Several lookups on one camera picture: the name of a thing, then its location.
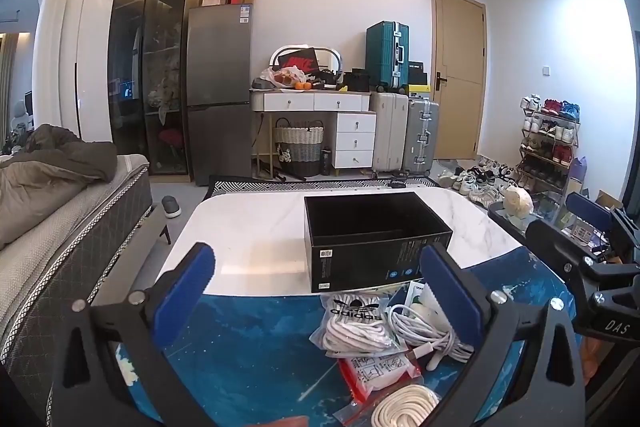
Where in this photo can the beige hard suitcase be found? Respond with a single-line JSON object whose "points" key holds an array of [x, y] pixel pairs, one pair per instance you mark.
{"points": [[391, 110]]}

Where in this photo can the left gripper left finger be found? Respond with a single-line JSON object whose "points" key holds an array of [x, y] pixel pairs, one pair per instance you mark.
{"points": [[88, 388]]}

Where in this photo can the cream plush toy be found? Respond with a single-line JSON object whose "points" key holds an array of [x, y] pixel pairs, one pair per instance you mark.
{"points": [[517, 202]]}

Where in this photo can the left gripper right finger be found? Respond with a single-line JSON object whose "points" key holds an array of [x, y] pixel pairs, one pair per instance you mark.
{"points": [[546, 388]]}

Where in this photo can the bag of oranges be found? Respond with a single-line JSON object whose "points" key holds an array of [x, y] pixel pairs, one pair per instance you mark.
{"points": [[286, 78]]}

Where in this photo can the red black nike box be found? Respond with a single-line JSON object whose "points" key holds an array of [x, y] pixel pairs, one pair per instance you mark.
{"points": [[304, 59]]}

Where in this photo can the olive green duvet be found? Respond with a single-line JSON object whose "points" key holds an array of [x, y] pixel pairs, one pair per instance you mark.
{"points": [[51, 169]]}

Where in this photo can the red white packet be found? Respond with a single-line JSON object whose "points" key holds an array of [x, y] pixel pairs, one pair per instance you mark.
{"points": [[365, 375]]}

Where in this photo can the person right hand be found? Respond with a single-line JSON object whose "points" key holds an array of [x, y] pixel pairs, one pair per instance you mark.
{"points": [[588, 354]]}

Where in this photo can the black bottle under desk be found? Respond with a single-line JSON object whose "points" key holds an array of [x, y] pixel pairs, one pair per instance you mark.
{"points": [[326, 162]]}

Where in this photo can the white dotted rug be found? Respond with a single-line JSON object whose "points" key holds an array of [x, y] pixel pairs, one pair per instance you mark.
{"points": [[220, 185]]}

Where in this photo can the beige wooden door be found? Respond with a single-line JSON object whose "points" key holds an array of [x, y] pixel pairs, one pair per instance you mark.
{"points": [[459, 66]]}

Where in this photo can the white dressing table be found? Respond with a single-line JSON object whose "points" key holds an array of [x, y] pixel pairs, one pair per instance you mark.
{"points": [[348, 122]]}

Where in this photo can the silver hard suitcase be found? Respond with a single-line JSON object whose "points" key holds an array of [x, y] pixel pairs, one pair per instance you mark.
{"points": [[421, 135]]}

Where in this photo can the woven laundry basket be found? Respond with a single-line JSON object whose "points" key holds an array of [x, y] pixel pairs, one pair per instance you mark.
{"points": [[299, 147]]}

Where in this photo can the grey refrigerator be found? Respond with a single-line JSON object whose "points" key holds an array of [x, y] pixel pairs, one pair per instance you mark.
{"points": [[218, 110]]}

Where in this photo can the bed with grey mattress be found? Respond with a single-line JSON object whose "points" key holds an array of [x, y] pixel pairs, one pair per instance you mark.
{"points": [[91, 248]]}

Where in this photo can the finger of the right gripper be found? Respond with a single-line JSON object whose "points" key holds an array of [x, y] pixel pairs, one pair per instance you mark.
{"points": [[591, 212]]}

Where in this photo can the black glass display cabinet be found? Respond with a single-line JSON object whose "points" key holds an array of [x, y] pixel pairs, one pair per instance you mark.
{"points": [[145, 81]]}

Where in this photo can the teal hard suitcase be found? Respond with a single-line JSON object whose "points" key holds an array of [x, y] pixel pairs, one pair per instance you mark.
{"points": [[387, 56]]}

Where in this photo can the grey slipper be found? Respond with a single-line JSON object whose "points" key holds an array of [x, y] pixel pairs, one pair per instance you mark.
{"points": [[171, 207]]}

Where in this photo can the glass side table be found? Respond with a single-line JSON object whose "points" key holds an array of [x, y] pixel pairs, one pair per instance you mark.
{"points": [[577, 229]]}

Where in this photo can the metal shoe rack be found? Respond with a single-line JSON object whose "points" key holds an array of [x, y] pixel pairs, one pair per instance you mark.
{"points": [[549, 143]]}

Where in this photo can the oval vanity mirror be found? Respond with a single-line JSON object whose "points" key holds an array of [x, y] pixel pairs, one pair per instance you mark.
{"points": [[330, 60]]}

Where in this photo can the purple yoga mat roll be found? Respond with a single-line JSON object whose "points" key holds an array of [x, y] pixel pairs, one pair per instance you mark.
{"points": [[576, 175]]}

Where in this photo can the black cardboard storage box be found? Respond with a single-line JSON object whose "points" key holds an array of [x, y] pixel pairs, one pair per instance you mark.
{"points": [[357, 241]]}

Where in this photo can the bagged white adidas laces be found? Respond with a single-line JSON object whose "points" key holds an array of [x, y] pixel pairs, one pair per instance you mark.
{"points": [[356, 325]]}

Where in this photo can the green white wipes packet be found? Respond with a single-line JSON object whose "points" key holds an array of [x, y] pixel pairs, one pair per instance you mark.
{"points": [[414, 293]]}

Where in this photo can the blue desk mat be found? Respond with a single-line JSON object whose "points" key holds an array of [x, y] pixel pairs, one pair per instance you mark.
{"points": [[248, 360]]}

